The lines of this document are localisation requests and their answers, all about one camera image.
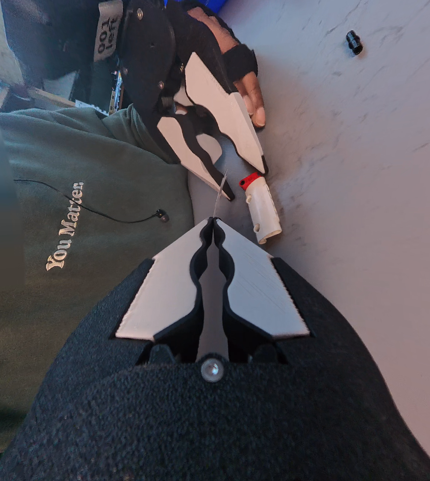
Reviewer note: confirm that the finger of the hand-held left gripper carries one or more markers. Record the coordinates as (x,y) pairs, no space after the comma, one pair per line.
(222,109)
(179,146)

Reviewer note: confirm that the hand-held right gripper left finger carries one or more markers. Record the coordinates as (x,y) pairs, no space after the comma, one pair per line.
(162,297)

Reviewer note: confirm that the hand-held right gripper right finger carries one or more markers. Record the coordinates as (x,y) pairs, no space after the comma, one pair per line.
(260,297)

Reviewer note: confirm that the peeled toy sticker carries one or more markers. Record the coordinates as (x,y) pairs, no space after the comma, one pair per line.
(220,195)

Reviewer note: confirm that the red toy connector assembly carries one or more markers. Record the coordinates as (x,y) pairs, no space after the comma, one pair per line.
(248,181)

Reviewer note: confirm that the person's left forearm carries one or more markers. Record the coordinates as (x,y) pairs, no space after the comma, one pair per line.
(132,127)

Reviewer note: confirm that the person's left hand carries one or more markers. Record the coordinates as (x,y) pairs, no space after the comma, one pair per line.
(252,101)

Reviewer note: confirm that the black earbud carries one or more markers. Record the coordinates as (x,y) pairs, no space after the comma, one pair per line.
(162,215)

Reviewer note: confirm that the black toy pin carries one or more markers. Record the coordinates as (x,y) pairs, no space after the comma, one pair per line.
(354,41)

